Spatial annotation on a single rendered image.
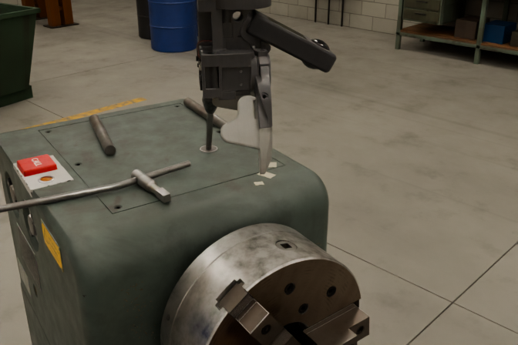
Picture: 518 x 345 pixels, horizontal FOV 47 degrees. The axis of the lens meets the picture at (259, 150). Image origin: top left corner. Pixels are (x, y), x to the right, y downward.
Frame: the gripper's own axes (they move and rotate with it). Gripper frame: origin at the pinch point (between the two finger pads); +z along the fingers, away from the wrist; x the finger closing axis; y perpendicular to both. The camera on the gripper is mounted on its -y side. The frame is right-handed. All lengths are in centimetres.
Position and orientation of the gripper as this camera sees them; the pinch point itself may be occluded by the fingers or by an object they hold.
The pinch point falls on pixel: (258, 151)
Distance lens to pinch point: 76.5
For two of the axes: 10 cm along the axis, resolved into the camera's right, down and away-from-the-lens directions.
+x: 1.5, 3.9, -9.1
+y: -9.9, 0.6, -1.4
